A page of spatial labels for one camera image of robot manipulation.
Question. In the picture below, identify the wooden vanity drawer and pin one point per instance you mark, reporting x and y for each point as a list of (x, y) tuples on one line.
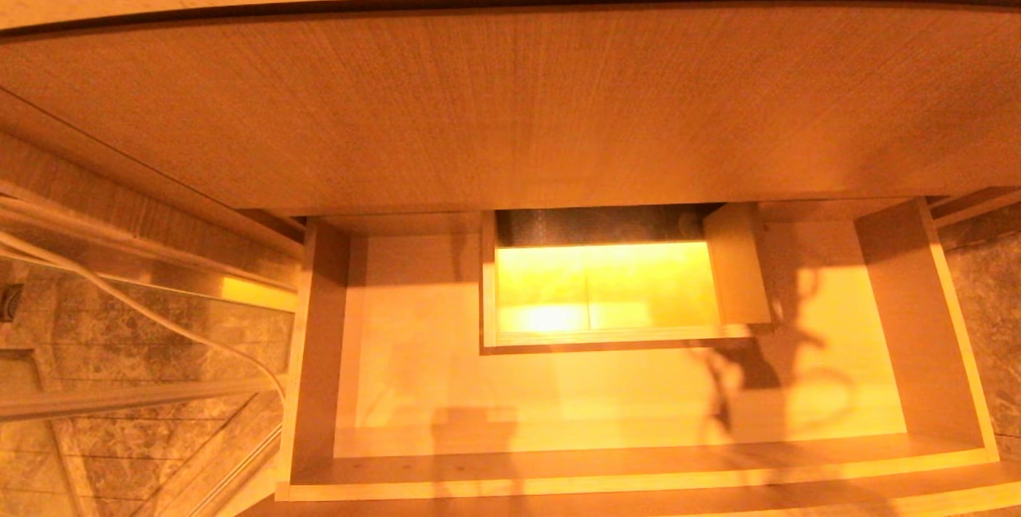
[(638, 397)]

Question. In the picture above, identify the wooden upper vanity front panel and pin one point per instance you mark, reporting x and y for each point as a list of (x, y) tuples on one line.
[(510, 102)]

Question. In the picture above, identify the wooden vanity side panel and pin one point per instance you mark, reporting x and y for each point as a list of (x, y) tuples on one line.
[(96, 182)]

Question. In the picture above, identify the glass shower screen pale frame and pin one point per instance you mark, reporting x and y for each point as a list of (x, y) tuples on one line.
[(120, 399)]

